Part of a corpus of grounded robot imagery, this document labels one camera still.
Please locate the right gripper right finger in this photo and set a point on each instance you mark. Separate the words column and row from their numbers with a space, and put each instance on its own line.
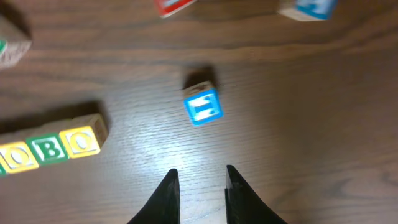
column 243, row 205

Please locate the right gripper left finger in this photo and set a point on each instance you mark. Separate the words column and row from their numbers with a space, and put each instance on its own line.
column 163, row 206

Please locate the blue I block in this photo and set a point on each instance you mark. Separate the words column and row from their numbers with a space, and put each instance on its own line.
column 202, row 103

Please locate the green B block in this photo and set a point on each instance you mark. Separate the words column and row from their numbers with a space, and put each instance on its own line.
column 46, row 145

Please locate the yellow O block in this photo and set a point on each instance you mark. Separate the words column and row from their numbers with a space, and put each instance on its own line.
column 16, row 155

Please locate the green R block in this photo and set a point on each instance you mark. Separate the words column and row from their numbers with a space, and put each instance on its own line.
column 2, row 171

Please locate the red U block right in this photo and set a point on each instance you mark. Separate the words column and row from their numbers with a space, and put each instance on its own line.
column 168, row 7

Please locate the blue 2 block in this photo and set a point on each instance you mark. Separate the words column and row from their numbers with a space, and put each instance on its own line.
column 307, row 10

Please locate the green V block centre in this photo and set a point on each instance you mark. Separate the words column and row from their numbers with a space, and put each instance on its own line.
column 14, row 44

